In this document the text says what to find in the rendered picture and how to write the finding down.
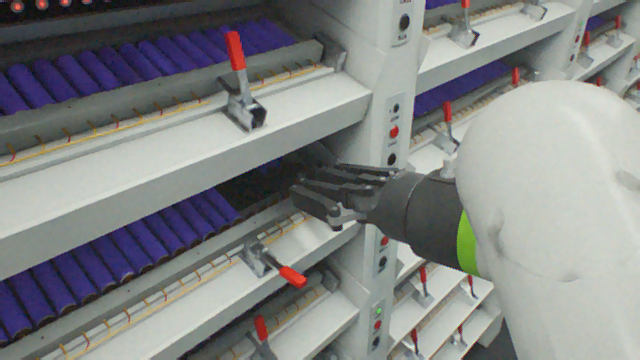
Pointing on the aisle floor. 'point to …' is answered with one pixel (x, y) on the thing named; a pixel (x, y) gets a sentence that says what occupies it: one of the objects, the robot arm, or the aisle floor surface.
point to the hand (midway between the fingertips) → (293, 177)
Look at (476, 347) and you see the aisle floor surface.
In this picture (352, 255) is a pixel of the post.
